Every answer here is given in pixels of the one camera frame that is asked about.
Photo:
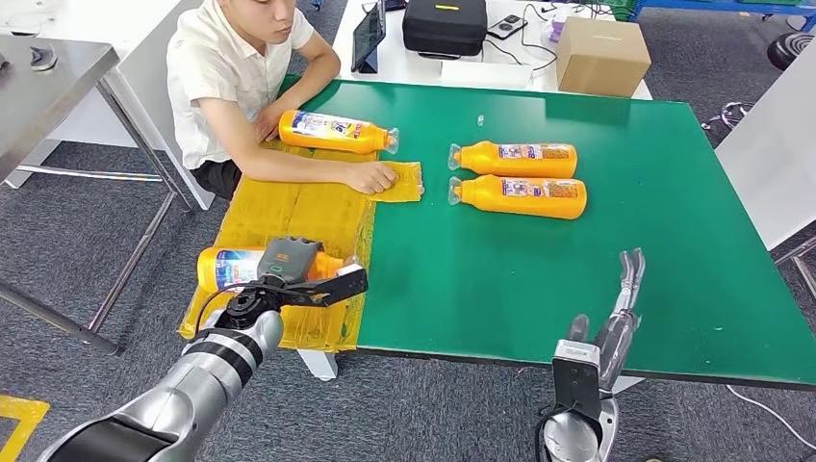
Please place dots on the blue metal shelf rack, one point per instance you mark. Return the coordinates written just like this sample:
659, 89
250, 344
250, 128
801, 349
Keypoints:
701, 6

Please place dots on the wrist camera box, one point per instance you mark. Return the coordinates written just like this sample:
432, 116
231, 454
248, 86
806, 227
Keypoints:
331, 290
577, 382

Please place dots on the white board panel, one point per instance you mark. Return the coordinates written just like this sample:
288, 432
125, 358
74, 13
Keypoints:
778, 146

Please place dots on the black carrying case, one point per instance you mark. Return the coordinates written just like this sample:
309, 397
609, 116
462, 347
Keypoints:
446, 28

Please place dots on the stainless steel table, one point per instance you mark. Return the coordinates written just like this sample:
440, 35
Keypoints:
44, 108

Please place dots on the black remote controller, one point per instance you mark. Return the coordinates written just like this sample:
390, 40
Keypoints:
507, 27

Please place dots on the yellow taped cardboard mat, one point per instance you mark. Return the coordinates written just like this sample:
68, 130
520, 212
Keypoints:
287, 210

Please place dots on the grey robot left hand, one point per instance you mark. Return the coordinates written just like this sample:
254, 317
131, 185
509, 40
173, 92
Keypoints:
287, 261

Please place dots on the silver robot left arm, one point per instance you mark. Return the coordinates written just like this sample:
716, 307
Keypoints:
191, 389

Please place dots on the small grey metal part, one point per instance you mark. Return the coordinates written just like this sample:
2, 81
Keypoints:
44, 59

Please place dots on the small purple item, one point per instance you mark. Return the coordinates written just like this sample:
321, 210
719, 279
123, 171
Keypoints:
556, 30

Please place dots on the person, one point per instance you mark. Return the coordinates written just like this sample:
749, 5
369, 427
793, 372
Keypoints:
217, 64

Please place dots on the black round stool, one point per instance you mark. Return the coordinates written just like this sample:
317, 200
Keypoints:
789, 50

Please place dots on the white table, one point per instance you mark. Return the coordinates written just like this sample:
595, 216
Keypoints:
408, 69

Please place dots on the white table leg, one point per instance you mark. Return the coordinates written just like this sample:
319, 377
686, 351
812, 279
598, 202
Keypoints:
630, 384
319, 365

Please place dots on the brown cardboard box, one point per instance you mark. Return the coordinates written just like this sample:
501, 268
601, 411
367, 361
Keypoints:
599, 57

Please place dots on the black tablet on stand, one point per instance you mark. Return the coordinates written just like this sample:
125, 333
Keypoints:
367, 35

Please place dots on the green plastic crate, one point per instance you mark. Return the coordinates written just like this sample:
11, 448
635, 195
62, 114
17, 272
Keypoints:
618, 7

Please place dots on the steel frame legs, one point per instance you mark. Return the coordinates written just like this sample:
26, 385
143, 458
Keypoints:
797, 260

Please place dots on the orange detergent bottle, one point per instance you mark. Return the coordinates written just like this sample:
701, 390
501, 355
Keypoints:
331, 137
478, 194
210, 271
478, 159

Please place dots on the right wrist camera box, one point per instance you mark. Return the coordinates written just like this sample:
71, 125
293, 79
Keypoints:
577, 382

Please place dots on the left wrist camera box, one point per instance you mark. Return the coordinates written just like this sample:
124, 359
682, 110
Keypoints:
331, 290

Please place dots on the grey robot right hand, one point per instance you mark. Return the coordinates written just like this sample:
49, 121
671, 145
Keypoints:
615, 344

